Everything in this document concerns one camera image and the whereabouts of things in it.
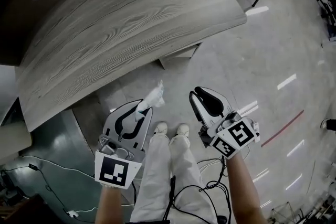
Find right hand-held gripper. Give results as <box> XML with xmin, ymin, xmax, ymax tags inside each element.
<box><xmin>188</xmin><ymin>86</ymin><xmax>261</xmax><ymax>160</ymax></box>

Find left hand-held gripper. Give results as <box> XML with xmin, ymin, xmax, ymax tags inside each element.
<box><xmin>93</xmin><ymin>100</ymin><xmax>154</xmax><ymax>190</ymax></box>

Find person's left forearm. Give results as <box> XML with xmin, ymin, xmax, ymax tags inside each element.
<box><xmin>94</xmin><ymin>185</ymin><xmax>124</xmax><ymax>224</ymax></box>

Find person's right forearm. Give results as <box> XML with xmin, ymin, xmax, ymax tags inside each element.
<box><xmin>225</xmin><ymin>150</ymin><xmax>261</xmax><ymax>224</ymax></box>

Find grey wooden desk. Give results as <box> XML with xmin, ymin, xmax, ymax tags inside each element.
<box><xmin>14</xmin><ymin>0</ymin><xmax>248</xmax><ymax>133</ymax></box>

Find person's left white shoe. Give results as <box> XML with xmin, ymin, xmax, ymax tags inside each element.
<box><xmin>153</xmin><ymin>121</ymin><xmax>169</xmax><ymax>136</ymax></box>

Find person's white shoe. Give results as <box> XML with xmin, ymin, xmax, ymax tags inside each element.
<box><xmin>175</xmin><ymin>123</ymin><xmax>190</xmax><ymax>137</ymax></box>
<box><xmin>153</xmin><ymin>121</ymin><xmax>169</xmax><ymax>136</ymax></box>

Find person's right white shoe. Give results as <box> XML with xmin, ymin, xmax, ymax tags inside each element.
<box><xmin>175</xmin><ymin>123</ymin><xmax>190</xmax><ymax>137</ymax></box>

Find person's white trouser legs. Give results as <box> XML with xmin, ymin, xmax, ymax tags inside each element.
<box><xmin>129</xmin><ymin>132</ymin><xmax>219</xmax><ymax>224</ymax></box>

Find red floor tape strip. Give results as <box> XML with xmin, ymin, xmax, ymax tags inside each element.
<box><xmin>261</xmin><ymin>109</ymin><xmax>305</xmax><ymax>147</ymax></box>

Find black metal stand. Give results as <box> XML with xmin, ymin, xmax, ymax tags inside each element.
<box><xmin>269</xmin><ymin>200</ymin><xmax>307</xmax><ymax>224</ymax></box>

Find grey desk pedestal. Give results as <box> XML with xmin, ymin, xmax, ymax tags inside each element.
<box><xmin>159</xmin><ymin>42</ymin><xmax>203</xmax><ymax>70</ymax></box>

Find black floor cable bundle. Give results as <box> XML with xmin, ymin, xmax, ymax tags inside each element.
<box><xmin>164</xmin><ymin>157</ymin><xmax>233</xmax><ymax>224</ymax></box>

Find white cable with plug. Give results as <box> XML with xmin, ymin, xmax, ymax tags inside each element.
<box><xmin>20</xmin><ymin>155</ymin><xmax>98</xmax><ymax>218</ymax></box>

